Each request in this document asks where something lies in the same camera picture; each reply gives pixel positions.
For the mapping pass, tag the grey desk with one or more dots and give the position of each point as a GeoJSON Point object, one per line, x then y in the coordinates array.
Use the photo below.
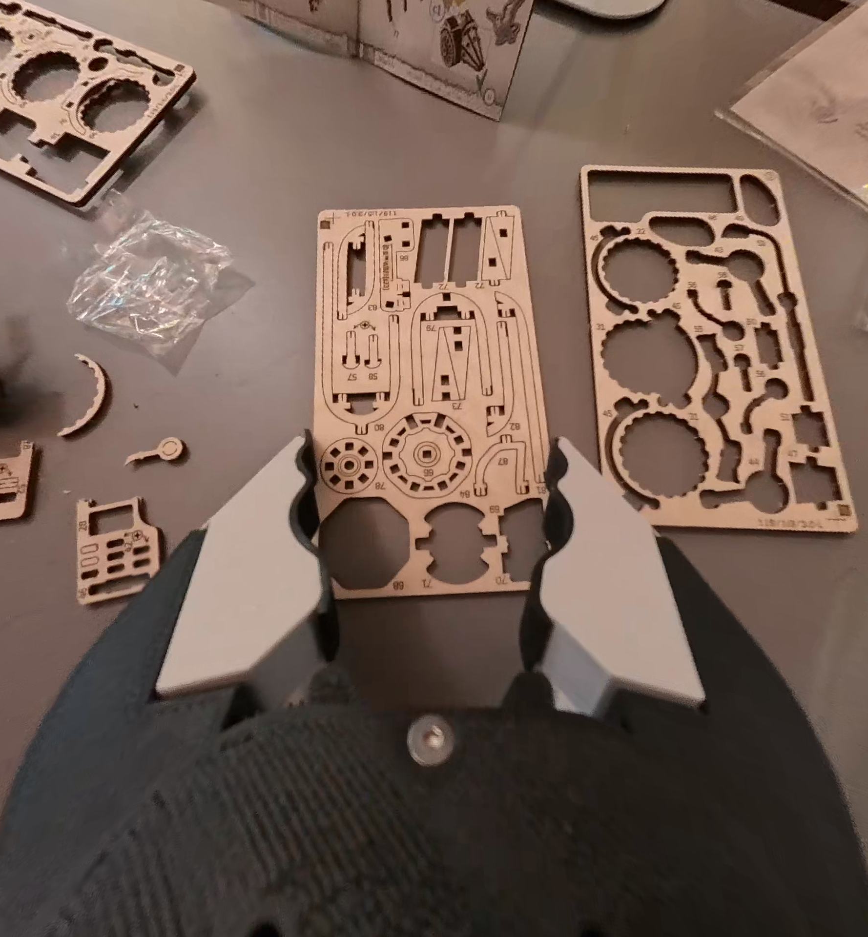
{"type": "Point", "coordinates": [258, 402]}

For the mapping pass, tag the instruction booklet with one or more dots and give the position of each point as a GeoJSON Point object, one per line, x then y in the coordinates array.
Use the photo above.
{"type": "Point", "coordinates": [405, 29]}

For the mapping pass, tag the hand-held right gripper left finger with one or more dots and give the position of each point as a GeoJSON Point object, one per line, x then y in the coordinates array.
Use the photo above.
{"type": "Point", "coordinates": [243, 585]}

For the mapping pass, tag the clear plastic sleeve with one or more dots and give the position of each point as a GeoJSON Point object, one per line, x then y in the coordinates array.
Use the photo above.
{"type": "Point", "coordinates": [829, 110]}

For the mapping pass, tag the round-headed wooden pin piece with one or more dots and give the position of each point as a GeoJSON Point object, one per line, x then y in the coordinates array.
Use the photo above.
{"type": "Point", "coordinates": [172, 449]}

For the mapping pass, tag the toothed wooden arc piece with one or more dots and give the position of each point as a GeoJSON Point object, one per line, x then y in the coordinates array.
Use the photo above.
{"type": "Point", "coordinates": [96, 395]}

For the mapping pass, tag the wooden parts sheet with gears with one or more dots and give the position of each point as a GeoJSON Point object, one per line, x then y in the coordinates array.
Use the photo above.
{"type": "Point", "coordinates": [405, 315]}

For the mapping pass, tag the small clear plastic bag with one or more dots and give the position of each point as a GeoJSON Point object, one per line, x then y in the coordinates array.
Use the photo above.
{"type": "Point", "coordinates": [148, 285]}

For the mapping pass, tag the empty wooden parts sheet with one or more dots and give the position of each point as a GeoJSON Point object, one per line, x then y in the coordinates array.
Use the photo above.
{"type": "Point", "coordinates": [163, 80]}
{"type": "Point", "coordinates": [697, 521]}

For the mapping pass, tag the white monitor stand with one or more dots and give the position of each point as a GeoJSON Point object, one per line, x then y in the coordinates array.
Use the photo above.
{"type": "Point", "coordinates": [602, 7]}

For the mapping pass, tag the slotted small wooden frame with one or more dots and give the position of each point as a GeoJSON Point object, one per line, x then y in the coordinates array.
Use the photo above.
{"type": "Point", "coordinates": [86, 556]}

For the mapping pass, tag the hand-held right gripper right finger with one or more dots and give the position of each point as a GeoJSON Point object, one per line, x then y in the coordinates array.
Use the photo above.
{"type": "Point", "coordinates": [617, 600]}

